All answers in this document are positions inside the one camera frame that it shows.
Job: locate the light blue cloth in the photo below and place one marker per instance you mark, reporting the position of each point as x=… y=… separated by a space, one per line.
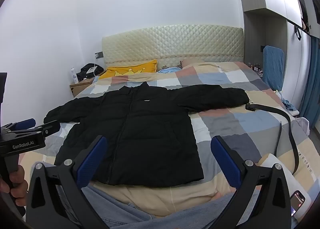
x=168 y=70

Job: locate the person's left hand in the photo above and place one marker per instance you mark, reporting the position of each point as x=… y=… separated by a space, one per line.
x=18 y=184

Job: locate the cream quilted headboard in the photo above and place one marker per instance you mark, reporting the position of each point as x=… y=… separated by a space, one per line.
x=175 y=43

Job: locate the wooden nightstand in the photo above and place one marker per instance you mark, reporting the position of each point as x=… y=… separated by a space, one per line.
x=80 y=86

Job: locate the group of cosmetic bottles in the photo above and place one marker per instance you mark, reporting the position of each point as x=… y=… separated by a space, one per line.
x=255 y=67

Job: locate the small white appliance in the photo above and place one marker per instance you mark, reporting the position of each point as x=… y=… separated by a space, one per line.
x=277 y=93

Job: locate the person's blue jeans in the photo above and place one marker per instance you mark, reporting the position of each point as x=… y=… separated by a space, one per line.
x=150 y=219

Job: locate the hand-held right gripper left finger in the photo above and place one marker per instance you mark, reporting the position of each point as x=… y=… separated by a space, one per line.
x=92 y=158

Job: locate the black belt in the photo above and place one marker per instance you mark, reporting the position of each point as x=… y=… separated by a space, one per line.
x=250 y=107

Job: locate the crumpled blue cloth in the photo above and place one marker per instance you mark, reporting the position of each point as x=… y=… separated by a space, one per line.
x=288 y=105

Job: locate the black bag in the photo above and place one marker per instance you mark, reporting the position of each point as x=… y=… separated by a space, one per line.
x=82 y=75

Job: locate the black smartphone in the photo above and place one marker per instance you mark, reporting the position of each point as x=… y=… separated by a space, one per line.
x=297 y=202

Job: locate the blue chair cover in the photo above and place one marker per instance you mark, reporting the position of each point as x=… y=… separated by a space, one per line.
x=273 y=68

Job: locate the black puffer jacket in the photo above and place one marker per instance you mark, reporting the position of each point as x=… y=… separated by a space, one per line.
x=150 y=131

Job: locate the beige pillow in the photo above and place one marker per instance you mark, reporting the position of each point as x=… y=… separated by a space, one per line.
x=191 y=63

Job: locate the white bottle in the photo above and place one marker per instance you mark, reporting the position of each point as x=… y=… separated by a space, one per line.
x=73 y=76

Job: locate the blue curtain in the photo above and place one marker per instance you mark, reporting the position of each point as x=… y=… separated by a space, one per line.
x=312 y=81

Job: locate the wall outlet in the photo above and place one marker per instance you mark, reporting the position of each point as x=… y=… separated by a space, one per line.
x=98 y=55

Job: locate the yellow pillow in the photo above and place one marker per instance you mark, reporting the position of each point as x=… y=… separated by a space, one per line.
x=130 y=70

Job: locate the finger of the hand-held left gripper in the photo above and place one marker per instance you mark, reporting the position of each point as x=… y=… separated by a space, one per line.
x=51 y=127
x=26 y=122

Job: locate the checkered quilt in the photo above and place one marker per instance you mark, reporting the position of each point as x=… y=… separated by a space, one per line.
x=225 y=121

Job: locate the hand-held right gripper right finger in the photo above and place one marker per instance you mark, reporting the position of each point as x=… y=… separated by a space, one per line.
x=223 y=160

